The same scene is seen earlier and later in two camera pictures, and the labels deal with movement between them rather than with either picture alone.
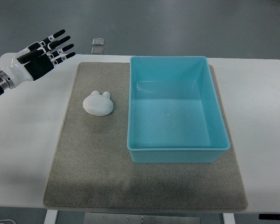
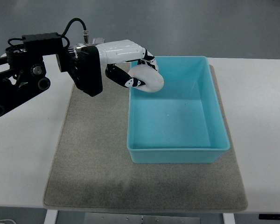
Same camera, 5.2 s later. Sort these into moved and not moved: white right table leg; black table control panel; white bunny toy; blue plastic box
Moved: white bunny toy
Not moved: black table control panel; blue plastic box; white right table leg
